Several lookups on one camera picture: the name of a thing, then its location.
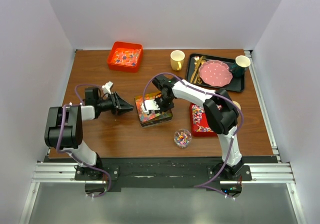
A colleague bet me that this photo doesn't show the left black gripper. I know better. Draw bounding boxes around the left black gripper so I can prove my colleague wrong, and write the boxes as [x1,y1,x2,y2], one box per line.
[96,91,134,115]

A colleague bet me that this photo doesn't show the gold tin of gummies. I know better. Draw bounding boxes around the gold tin of gummies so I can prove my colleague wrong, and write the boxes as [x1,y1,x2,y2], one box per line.
[134,95,173,127]

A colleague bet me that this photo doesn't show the clear plastic jar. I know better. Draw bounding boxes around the clear plastic jar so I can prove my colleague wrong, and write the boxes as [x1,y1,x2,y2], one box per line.
[173,129,192,148]

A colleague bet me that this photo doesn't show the red tray of lollipops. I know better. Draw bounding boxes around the red tray of lollipops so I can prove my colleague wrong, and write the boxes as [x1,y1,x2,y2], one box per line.
[189,103,217,137]

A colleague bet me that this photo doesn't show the orange tray of candies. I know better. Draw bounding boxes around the orange tray of candies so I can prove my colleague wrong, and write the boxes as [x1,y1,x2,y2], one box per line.
[106,41,143,73]

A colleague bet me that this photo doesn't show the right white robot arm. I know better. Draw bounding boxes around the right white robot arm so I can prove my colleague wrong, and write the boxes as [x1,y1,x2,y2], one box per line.
[149,72,244,182]

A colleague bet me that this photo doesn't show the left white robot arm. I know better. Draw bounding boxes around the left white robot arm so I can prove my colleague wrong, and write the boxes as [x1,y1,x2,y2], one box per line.
[44,85,133,180]

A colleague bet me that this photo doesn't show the gold knife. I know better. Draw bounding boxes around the gold knife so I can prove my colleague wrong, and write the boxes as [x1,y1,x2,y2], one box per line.
[192,56,205,83]

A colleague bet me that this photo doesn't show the yellow mug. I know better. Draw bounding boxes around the yellow mug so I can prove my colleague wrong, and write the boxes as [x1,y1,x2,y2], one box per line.
[170,50,185,71]

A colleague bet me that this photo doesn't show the gold fork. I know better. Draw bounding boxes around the gold fork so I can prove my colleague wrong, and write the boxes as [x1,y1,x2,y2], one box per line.
[190,56,200,83]

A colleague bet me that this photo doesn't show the pink dotted plate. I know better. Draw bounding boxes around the pink dotted plate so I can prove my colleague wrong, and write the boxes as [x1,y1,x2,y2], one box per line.
[199,60,233,87]

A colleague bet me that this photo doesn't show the gold jar lid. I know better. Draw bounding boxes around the gold jar lid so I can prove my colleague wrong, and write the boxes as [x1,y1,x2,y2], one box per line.
[233,101,241,110]

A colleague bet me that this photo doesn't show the dark green mug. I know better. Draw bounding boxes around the dark green mug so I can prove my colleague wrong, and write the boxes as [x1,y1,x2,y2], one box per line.
[229,55,251,78]

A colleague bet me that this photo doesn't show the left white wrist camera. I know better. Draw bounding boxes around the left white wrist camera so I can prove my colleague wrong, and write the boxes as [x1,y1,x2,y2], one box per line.
[101,81,113,94]

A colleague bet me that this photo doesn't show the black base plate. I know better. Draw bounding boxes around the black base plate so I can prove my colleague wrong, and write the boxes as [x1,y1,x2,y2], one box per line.
[74,156,278,193]

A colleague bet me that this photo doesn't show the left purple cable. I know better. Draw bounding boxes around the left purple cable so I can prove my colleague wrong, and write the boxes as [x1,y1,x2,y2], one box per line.
[55,83,112,198]

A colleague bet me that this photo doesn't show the aluminium frame rail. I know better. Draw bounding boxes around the aluminium frame rail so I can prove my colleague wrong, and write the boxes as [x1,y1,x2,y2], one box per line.
[31,162,296,184]

